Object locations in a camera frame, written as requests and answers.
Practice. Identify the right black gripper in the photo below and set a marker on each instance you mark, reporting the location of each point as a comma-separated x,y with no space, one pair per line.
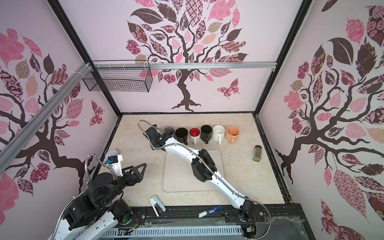
153,146

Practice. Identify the horizontal aluminium rail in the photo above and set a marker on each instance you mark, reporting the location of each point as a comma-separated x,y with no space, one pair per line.
189,66

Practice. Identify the white teal stapler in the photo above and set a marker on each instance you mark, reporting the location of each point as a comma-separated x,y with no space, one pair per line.
157,206

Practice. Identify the glass spice jar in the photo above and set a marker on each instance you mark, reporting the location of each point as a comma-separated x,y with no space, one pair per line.
257,155

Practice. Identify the peach orange mug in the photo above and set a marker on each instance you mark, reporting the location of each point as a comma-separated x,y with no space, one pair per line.
232,134

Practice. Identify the black wire basket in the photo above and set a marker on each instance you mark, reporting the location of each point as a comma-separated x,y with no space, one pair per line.
120,76

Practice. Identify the diagonal aluminium rail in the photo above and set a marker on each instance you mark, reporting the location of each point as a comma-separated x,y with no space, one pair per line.
11,150

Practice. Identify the translucent plastic tray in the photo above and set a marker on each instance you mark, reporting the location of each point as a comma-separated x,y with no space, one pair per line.
178,177

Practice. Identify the grey mug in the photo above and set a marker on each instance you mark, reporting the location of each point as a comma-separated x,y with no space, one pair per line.
169,130

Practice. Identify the white slotted cable duct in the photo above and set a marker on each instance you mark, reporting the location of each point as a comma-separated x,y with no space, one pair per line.
194,231

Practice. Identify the blue white marker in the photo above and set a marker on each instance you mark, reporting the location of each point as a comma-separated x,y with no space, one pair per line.
210,211

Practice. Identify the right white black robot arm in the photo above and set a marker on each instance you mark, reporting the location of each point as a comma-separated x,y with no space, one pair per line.
205,170

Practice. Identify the black base frame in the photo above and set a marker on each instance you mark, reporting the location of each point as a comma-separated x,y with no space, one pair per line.
288,221

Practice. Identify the white ribbed-bottom mug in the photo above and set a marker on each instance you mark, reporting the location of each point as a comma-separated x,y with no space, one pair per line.
218,134

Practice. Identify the orange tin can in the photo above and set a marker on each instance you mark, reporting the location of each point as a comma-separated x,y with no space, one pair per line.
111,153

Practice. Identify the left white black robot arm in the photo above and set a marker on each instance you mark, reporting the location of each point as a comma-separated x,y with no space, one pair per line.
101,206

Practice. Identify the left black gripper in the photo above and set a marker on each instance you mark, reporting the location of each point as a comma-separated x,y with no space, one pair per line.
138,178

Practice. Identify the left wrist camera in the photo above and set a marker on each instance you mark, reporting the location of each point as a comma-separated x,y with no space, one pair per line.
115,161

